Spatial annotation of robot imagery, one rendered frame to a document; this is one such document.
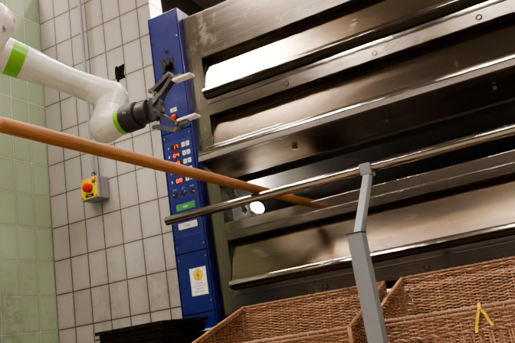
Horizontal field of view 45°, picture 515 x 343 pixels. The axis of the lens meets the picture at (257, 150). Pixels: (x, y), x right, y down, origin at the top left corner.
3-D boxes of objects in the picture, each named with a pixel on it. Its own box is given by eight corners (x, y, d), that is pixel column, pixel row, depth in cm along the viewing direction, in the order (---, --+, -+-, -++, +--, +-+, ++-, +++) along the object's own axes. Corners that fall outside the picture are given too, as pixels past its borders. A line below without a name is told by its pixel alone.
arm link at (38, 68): (13, 85, 202) (22, 65, 194) (22, 60, 209) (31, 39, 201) (118, 124, 217) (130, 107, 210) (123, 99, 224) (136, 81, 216)
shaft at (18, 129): (3, 129, 113) (2, 113, 114) (-9, 133, 114) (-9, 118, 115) (339, 212, 261) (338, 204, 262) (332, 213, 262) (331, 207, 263)
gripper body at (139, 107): (145, 105, 206) (168, 96, 202) (148, 129, 203) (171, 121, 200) (131, 99, 199) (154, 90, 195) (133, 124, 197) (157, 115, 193)
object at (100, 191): (92, 204, 276) (90, 181, 279) (109, 198, 272) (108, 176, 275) (80, 201, 269) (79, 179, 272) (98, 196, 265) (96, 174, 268)
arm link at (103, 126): (101, 153, 210) (78, 135, 202) (107, 123, 217) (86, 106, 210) (134, 142, 204) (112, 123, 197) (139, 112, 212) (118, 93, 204)
